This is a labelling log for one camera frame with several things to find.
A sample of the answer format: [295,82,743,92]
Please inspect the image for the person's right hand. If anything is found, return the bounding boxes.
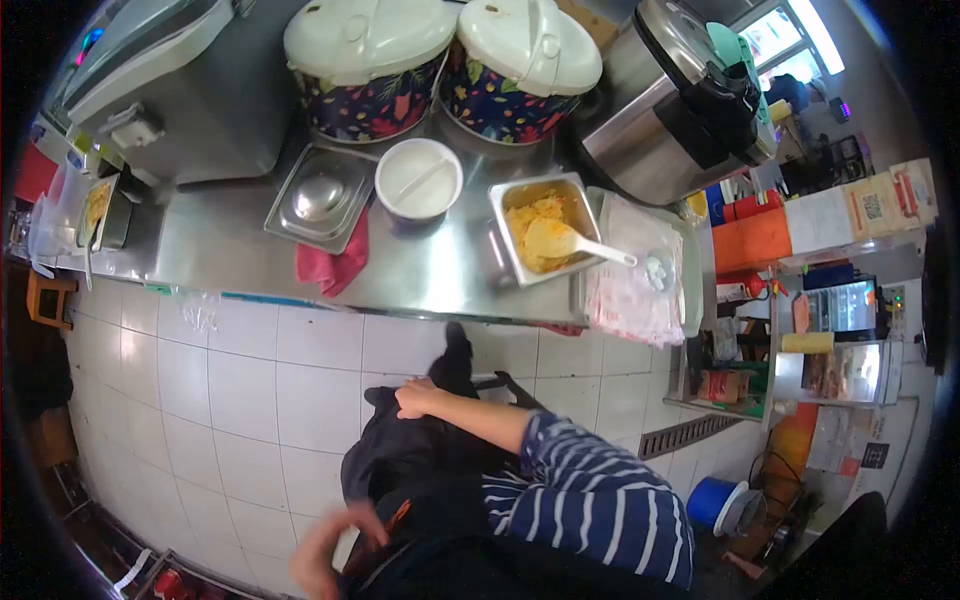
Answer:
[395,378,444,421]

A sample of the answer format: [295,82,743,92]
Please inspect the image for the person's left hand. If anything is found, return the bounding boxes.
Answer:
[288,501,392,600]

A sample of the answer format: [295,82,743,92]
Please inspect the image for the person's left fingers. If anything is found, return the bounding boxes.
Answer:
[330,501,392,549]

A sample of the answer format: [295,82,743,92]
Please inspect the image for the person's right fingers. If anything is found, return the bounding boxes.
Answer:
[395,378,435,420]

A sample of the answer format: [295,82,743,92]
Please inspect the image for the person's legs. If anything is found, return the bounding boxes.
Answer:
[341,321,526,526]

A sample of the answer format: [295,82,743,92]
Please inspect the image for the red cloth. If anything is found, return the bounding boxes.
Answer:
[294,210,371,298]

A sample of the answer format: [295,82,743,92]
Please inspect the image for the yellow fried rice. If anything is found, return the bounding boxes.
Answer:
[504,190,594,276]

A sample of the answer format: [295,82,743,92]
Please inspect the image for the white rice paddle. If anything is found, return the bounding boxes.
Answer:
[523,217,639,269]

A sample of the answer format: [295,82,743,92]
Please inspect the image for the white round bucket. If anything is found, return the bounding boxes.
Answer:
[374,138,465,228]

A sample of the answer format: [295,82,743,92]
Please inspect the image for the person's body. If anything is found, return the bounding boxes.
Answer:
[337,411,695,600]

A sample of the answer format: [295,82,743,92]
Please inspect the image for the clear plastic bag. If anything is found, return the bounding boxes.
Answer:
[173,288,223,336]

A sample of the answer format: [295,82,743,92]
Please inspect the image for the stack of pink printed bags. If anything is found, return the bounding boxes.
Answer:
[585,193,688,351]

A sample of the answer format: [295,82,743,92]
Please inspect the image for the small bag of white balls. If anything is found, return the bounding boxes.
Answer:
[643,249,678,294]

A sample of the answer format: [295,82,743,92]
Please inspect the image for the floor drain grate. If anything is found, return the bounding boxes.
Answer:
[637,412,744,462]

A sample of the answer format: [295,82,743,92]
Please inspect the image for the cardboard box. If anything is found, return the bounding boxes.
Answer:
[696,368,760,405]

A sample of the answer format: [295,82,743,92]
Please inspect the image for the blue bucket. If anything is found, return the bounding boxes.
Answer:
[685,476,753,538]

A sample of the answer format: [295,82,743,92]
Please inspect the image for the grey steel appliance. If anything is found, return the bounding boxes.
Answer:
[63,0,316,186]

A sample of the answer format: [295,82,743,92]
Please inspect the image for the floral pot with white lid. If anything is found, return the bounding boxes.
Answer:
[438,0,604,145]
[283,0,459,144]

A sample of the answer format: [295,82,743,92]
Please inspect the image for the red fire extinguisher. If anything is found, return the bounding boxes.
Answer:
[716,270,790,303]

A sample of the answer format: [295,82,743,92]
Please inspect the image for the small steel food pan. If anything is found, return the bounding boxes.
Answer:
[74,173,135,253]

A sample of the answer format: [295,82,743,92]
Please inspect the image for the large stainless steel rice cooker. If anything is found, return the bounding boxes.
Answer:
[576,0,781,208]

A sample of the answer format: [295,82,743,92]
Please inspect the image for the wooden stool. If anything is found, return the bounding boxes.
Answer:
[26,268,80,332]

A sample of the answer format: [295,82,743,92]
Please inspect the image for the orange box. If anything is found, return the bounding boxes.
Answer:
[710,205,795,276]

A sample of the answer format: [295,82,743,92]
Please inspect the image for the yellow roll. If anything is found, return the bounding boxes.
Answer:
[780,331,836,356]

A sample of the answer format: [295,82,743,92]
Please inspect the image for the glass display cabinet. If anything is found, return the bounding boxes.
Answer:
[771,276,910,411]

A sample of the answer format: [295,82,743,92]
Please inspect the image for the window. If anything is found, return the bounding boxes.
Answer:
[738,0,846,85]

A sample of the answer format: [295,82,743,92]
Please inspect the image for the black stool frame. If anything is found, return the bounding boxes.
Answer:
[471,370,549,414]

